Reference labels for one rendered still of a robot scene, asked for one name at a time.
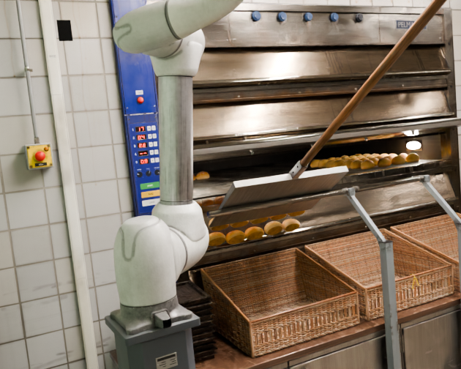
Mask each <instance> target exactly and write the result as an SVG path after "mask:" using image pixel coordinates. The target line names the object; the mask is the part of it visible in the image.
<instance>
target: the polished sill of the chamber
mask: <svg viewBox="0 0 461 369"><path fill-rule="evenodd" d="M449 166H451V160H437V161H432V162H427V163H418V164H413V165H404V166H400V167H394V168H385V169H380V170H375V171H366V172H361V173H356V174H347V175H344V177H343V178H341V180H339V181H338V183H336V185H340V184H345V183H350V182H358V181H364V180H368V179H377V178H381V177H386V176H394V175H400V174H408V173H413V172H417V171H426V170H430V169H435V168H444V167H449ZM226 194H227V193H224V194H219V195H210V196H205V197H200V198H194V199H193V200H194V201H195V202H196V203H197V204H198V205H199V206H200V207H203V206H211V205H216V204H221V203H222V201H223V200H224V198H225V196H226Z"/></svg>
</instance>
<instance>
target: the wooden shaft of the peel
mask: <svg viewBox="0 0 461 369"><path fill-rule="evenodd" d="M446 1H447V0H432V1H431V2H430V4H429V5H428V6H427V8H426V9H425V10H424V11H423V13H422V14H420V16H419V17H418V18H417V19H416V21H415V22H414V23H413V25H412V26H411V27H410V28H409V30H407V32H406V33H405V34H404V35H403V37H402V38H401V39H400V41H399V42H398V43H397V44H396V45H395V46H394V48H393V49H392V50H391V51H390V53H389V54H388V55H387V57H386V58H385V59H384V60H383V61H382V62H381V63H380V65H379V66H378V67H377V69H376V70H375V71H374V72H373V74H371V76H370V77H369V78H368V79H367V81H366V82H365V83H364V85H363V86H362V87H361V88H360V90H358V91H357V93H356V94H355V95H354V96H353V98H352V99H351V101H350V102H349V103H348V104H347V105H346V106H345V107H344V109H343V110H342V111H341V112H340V114H339V115H338V116H337V118H336V119H335V120H334V121H333V122H332V123H331V124H330V126H329V127H328V128H327V130H326V131H325V132H324V133H323V134H322V136H321V137H320V138H319V139H318V140H317V142H316V143H315V144H314V146H313V147H312V148H311V149H310V150H309V151H308V153H307V154H306V155H305V156H304V158H303V159H302V160H301V162H300V163H301V165H302V166H304V167H305V166H307V165H308V164H309V163H310V161H311V160H312V159H313V157H314V156H315V155H316V154H317V153H318V152H319V151H320V150H321V148H322V147H323V146H324V145H325V144H326V142H327V141H328V140H329V139H330V137H332V136H333V134H334V133H335V132H336V131H337V130H338V128H339V127H340V126H341V125H342V123H343V122H344V121H345V120H346V119H347V118H348V117H349V116H350V114H351V113H352V112H353V111H354V110H355V108H356V107H357V106H358V105H359V103H360V102H361V101H362V100H363V99H364V98H365V97H366V96H367V94H368V93H369V92H370V91H371V89H372V88H373V87H374V86H375V85H376V83H377V82H378V81H379V80H380V79H381V78H382V77H383V75H384V74H385V73H386V72H387V71H388V69H389V68H390V67H391V66H392V65H393V63H395V62H396V60H397V59H398V58H399V57H400V55H401V54H402V53H403V52H404V50H405V49H406V48H407V47H408V46H409V45H410V44H411V43H412V42H413V40H414V39H415V38H416V36H417V35H418V34H419V33H420V32H421V30H422V29H423V28H424V27H425V26H426V25H427V24H428V23H429V21H430V20H431V19H432V18H433V16H434V15H435V14H436V13H437V12H438V10H439V9H440V8H441V7H442V6H443V5H444V4H445V3H446Z"/></svg>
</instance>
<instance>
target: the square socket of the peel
mask: <svg viewBox="0 0 461 369"><path fill-rule="evenodd" d="M300 162H301V161H298V162H297V164H295V166H294V167H293V168H292V170H291V171H290V175H291V177H292V179H295V178H299V177H300V176H301V175H302V174H303V172H304V171H305V170H306V169H307V167H308V165H307V166H305V167H304V166H302V165H301V163H300Z"/></svg>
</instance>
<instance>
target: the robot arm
mask: <svg viewBox="0 0 461 369"><path fill-rule="evenodd" d="M242 2H243V0H165V1H158V2H154V3H151V4H147V5H145V6H142V7H139V8H137V9H135V10H132V11H130V12H128V13H127V14H125V15H124V16H123V17H121V18H120V19H119V20H118V21H117V22H116V24H115V26H114V28H113V38H114V41H115V43H116V45H117V46H118V47H119V48H120V49H122V50H123V51H124V52H128V53H135V54H137V53H142V54H145V55H149V56H150V58H151V63H152V65H153V69H154V72H155V74H156V76H158V86H159V138H160V201H159V202H158V203H157V204H156V205H155V207H154V208H153V209H152V213H151V215H144V216H138V217H133V218H130V219H128V220H126V221H124V222H123V224H122V225H121V226H120V227H119V229H118V232H117V234H116V238H115V242H114V249H113V257H114V268H115V276H116V285H117V289H118V293H119V299H120V309H118V310H114V311H112V312H110V318H111V319H114V320H116V321H117V322H118V323H119V324H120V325H121V326H122V327H123V328H124V329H125V330H126V333H127V335H136V334H138V333H140V332H143V331H146V330H149V329H153V328H156V327H160V328H163V329H167V328H169V327H171V325H172V323H174V322H177V321H183V320H188V319H191V318H192V311H190V310H186V309H184V308H183V307H182V306H181V305H180V304H179V303H178V299H177V295H176V281H177V280H178V278H179V275H180V274H181V273H183V272H185V271H187V270H188V269H190V268H191V267H193V266H194V265H195V264H196V263H198V262H199V261H200V260H201V258H202V257H203V255H204V254H205V252H206V250H207V248H208V245H209V232H208V228H207V227H206V224H205V223H204V219H203V213H202V209H201V207H200V206H199V205H198V204H197V203H196V202H195V201H194V200H193V128H192V77H195V76H196V74H197V72H198V67H199V64H200V58H201V56H202V54H203V51H204V48H205V38H204V35H203V32H202V30H201V29H202V28H204V27H206V26H208V25H210V24H212V23H214V22H216V21H218V20H220V19H221V18H224V17H225V16H226V15H228V14H229V13H231V12H232V11H234V10H235V9H236V8H237V7H238V6H239V5H240V4H241V3H242Z"/></svg>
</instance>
